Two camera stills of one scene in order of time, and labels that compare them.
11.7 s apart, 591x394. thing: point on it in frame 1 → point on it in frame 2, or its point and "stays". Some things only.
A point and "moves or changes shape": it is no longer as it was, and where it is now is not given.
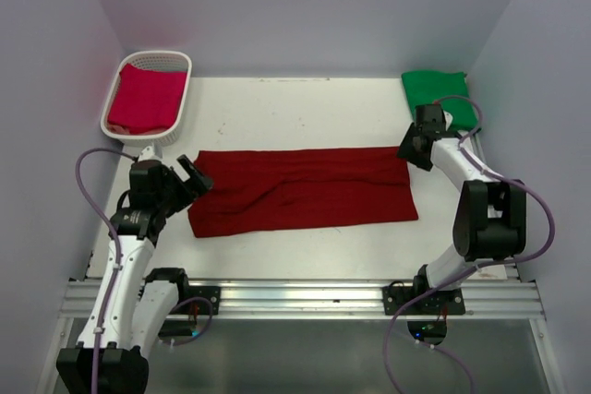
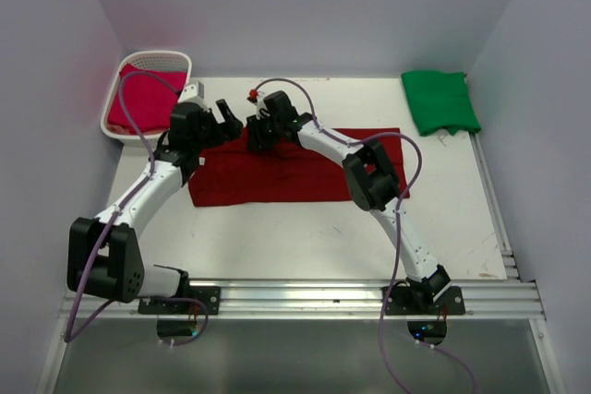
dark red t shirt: x=267 y=189 moves or changes shape
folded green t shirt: x=447 y=89 stays
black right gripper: x=413 y=151 → x=260 y=129
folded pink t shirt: x=146 y=101 stays
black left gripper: x=195 y=177 → x=215 y=125
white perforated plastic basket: x=156 y=60 stays
